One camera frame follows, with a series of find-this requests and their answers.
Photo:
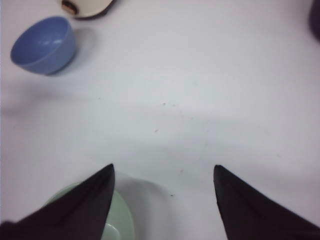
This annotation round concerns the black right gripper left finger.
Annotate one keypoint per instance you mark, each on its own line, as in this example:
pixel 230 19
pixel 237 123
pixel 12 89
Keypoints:
pixel 80 214

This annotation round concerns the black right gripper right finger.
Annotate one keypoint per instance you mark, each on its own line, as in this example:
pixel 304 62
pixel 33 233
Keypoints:
pixel 247 214

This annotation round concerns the green bowl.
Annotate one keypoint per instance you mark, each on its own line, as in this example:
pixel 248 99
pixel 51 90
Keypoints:
pixel 120 223

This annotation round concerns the blue bowl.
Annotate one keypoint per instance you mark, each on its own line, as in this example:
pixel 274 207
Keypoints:
pixel 46 47

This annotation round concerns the white two-slot toaster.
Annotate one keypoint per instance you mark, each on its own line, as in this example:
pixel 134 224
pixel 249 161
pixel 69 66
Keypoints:
pixel 83 9

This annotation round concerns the dark blue saucepan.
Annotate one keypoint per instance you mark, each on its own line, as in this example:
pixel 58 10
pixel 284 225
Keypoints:
pixel 314 19

